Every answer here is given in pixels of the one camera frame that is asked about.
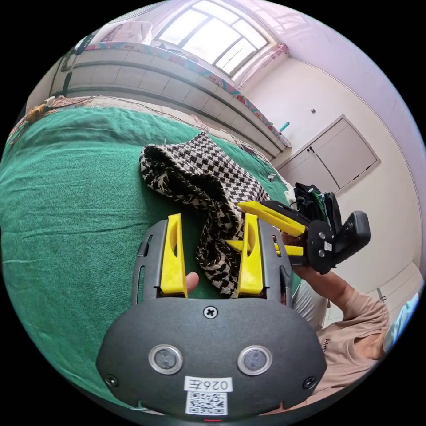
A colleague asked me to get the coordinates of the black and white checkered jacket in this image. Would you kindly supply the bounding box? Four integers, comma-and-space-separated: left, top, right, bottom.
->
139, 130, 291, 299

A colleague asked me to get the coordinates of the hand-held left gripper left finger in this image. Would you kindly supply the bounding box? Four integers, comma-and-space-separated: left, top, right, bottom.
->
160, 213, 189, 299

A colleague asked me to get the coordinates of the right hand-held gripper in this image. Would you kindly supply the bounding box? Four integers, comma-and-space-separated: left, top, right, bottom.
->
226, 200, 336, 276

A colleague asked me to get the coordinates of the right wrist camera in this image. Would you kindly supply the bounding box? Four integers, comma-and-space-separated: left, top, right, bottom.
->
332, 211, 372, 264

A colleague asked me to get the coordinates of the white wall cupboard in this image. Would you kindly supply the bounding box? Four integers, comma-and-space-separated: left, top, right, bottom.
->
275, 114, 381, 201

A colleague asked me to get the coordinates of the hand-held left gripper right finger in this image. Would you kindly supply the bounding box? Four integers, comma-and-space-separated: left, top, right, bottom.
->
237, 213, 264, 299

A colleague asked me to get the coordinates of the bed with green quilt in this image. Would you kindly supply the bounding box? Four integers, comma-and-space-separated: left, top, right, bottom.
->
0, 95, 303, 413

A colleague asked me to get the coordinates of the person's right hand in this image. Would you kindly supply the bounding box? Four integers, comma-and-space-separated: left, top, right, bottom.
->
282, 233, 351, 309

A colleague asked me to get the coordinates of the window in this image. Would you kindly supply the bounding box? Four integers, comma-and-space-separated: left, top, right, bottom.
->
154, 0, 271, 78

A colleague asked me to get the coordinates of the person's body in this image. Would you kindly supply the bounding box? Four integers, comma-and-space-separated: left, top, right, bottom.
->
292, 280, 421, 414

